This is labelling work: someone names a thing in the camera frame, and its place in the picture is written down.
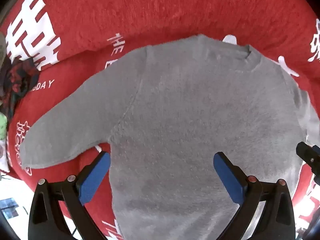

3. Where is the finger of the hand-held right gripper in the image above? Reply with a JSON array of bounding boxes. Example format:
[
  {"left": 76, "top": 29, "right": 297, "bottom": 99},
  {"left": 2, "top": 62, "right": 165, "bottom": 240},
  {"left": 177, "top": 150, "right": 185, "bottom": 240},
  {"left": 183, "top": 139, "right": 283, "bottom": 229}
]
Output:
[{"left": 296, "top": 142, "right": 320, "bottom": 180}]

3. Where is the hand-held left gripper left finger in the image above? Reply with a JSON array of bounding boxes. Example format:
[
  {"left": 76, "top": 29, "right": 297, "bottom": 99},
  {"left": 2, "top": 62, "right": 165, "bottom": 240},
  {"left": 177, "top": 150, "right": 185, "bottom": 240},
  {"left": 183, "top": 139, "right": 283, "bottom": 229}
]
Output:
[{"left": 28, "top": 151, "right": 112, "bottom": 240}]

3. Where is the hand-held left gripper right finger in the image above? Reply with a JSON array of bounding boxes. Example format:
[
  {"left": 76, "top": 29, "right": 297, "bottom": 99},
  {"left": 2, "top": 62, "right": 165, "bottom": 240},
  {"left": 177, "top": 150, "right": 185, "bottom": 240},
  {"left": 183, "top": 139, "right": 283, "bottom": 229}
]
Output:
[{"left": 213, "top": 151, "right": 296, "bottom": 240}]

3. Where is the grey knit sweater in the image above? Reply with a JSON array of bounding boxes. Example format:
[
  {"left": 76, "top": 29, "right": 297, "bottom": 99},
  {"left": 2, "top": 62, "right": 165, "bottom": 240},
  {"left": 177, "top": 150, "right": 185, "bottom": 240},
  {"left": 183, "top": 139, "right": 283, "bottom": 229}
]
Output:
[{"left": 19, "top": 34, "right": 320, "bottom": 240}]

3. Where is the white printed cloth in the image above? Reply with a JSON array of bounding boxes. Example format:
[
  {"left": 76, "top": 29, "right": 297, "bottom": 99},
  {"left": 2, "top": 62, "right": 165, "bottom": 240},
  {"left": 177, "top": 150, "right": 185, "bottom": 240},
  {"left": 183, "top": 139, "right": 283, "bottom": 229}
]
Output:
[{"left": 0, "top": 140, "right": 10, "bottom": 173}]

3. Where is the green patterned cloth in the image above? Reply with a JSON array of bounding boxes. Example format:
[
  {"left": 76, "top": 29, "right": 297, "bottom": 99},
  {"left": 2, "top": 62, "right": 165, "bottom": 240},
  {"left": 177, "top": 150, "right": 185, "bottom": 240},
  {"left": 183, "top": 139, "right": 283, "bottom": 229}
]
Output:
[{"left": 0, "top": 114, "right": 8, "bottom": 140}]

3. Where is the dark red floral cloth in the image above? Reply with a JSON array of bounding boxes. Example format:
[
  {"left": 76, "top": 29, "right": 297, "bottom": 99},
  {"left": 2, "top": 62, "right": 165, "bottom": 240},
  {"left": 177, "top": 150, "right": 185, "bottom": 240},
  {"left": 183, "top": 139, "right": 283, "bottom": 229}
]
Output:
[{"left": 5, "top": 57, "right": 40, "bottom": 120}]

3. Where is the olive cloth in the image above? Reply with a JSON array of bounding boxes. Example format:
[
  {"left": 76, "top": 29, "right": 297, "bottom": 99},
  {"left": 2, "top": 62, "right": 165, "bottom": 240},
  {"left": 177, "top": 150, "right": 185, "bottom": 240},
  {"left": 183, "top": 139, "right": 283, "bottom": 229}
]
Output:
[{"left": 0, "top": 32, "right": 8, "bottom": 100}]

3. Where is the red printed blanket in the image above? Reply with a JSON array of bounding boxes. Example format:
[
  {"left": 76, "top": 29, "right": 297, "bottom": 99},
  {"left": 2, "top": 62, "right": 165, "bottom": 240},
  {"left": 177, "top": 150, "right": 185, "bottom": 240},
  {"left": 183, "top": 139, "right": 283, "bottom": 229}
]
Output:
[{"left": 0, "top": 0, "right": 320, "bottom": 240}]

